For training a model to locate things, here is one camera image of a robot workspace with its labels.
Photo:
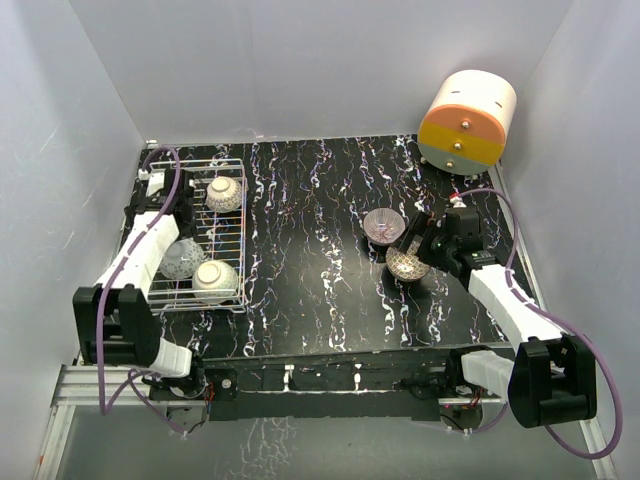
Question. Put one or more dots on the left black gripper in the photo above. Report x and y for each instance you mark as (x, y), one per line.
(188, 234)

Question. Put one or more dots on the brown lattice patterned bowl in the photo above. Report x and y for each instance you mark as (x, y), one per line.
(406, 267)

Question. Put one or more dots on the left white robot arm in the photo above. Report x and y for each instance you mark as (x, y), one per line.
(114, 320)

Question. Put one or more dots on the red patterned bowl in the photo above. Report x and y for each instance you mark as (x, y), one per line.
(181, 260)

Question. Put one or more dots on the purple striped bowl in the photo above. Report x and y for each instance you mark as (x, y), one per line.
(383, 226)

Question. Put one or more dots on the green patterned bowl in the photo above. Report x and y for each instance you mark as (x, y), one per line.
(215, 282)

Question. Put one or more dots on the white wire dish rack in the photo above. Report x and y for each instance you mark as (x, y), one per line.
(222, 236)

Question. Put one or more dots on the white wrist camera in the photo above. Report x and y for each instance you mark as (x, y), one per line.
(153, 181)
(456, 201)

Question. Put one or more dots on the orange yellow cylindrical drawer unit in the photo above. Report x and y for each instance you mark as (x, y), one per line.
(465, 129)

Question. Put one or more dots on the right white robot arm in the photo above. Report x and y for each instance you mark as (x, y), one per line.
(552, 379)

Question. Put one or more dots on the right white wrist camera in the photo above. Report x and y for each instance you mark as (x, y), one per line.
(456, 201)

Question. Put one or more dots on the pink spoked patterned bowl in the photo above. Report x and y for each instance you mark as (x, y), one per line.
(223, 195)

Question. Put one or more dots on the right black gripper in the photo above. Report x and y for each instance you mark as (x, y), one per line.
(417, 228)

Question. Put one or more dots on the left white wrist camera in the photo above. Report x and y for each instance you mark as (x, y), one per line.
(153, 181)

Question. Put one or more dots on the black front base frame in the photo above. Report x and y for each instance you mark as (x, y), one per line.
(412, 383)

